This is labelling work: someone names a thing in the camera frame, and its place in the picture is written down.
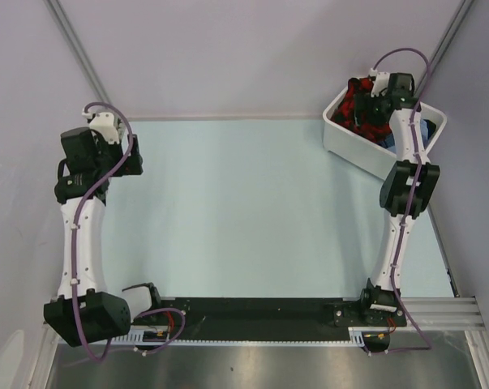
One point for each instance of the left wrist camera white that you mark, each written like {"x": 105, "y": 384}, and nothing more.
{"x": 107, "y": 124}

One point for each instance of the aluminium frame rail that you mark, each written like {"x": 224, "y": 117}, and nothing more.
{"x": 457, "y": 314}

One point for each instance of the blue checked shirt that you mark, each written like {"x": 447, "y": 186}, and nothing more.
{"x": 427, "y": 129}

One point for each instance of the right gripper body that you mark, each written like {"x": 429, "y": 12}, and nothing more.
{"x": 373, "y": 106}

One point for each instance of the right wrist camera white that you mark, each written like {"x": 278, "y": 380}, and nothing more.
{"x": 380, "y": 81}

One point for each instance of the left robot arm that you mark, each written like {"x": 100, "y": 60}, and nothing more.
{"x": 84, "y": 311}

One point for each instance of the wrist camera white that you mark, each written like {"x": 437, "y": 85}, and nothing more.
{"x": 380, "y": 81}
{"x": 107, "y": 124}

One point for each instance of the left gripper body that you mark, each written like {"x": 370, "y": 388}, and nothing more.
{"x": 109, "y": 156}

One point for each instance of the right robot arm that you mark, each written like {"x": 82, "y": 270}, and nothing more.
{"x": 405, "y": 192}

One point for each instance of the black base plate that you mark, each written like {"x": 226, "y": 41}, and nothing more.
{"x": 275, "y": 319}

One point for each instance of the red black plaid shirt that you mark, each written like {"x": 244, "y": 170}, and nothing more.
{"x": 344, "y": 114}

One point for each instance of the white plastic bin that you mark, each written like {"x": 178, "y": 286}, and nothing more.
{"x": 364, "y": 154}

